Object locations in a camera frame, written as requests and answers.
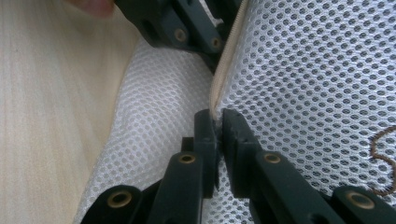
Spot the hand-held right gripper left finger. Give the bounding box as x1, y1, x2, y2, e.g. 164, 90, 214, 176
181, 108, 219, 199

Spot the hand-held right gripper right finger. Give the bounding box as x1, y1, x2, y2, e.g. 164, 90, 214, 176
221, 107, 262, 199

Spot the white mesh laundry bag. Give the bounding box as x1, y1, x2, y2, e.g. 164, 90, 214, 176
73, 0, 396, 224

